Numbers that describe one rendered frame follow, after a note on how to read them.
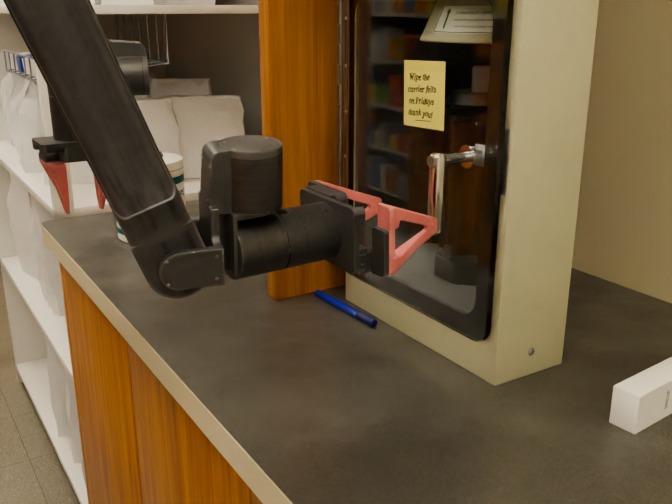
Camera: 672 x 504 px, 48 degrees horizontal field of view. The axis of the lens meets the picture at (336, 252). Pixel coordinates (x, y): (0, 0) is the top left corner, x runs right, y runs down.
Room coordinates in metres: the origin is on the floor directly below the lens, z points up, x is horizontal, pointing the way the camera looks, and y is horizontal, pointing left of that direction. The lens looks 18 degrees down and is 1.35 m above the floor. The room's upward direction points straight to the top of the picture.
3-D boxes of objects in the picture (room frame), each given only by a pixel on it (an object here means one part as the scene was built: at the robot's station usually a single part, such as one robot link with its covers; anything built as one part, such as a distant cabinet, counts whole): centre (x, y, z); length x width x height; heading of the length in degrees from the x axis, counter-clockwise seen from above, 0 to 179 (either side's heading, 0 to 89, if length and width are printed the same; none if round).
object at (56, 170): (0.98, 0.35, 1.14); 0.07 x 0.07 x 0.09; 32
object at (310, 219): (0.70, 0.03, 1.15); 0.10 x 0.07 x 0.07; 32
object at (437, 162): (0.79, -0.12, 1.17); 0.05 x 0.03 x 0.10; 122
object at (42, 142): (0.99, 0.34, 1.21); 0.10 x 0.07 x 0.07; 122
